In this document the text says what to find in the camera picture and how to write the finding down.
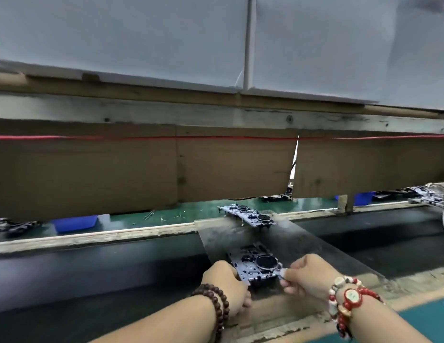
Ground blue plastic bin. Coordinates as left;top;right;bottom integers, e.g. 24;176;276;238
336;192;377;207
52;215;100;234

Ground person's left forearm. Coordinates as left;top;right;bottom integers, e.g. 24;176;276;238
89;293;217;343

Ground brown cardboard panel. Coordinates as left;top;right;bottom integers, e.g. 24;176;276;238
0;119;444;224

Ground black conveyor belt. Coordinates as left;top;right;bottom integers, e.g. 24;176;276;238
0;205;444;343

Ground brown bead bracelet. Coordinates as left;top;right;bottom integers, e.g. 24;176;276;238
191;282;231;343

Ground finished mechanisms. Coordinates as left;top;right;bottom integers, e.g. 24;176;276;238
259;192;294;203

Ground person's right forearm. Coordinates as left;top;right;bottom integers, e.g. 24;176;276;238
344;296;432;343

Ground red cord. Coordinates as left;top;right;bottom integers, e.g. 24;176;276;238
0;133;444;142

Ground red white bead bracelet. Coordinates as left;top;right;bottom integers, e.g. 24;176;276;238
328;275;386;340

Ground clear plastic sheet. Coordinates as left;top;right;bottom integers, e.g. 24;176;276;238
195;211;387;329

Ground person's left hand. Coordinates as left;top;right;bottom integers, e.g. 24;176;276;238
201;260;253;319

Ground person's right hand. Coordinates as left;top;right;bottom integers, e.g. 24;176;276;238
279;253;346;301

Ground grey metal pipe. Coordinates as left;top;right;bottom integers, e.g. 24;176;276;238
243;0;257;91

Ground wooden shelf beam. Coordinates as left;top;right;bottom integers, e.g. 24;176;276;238
0;71;444;136

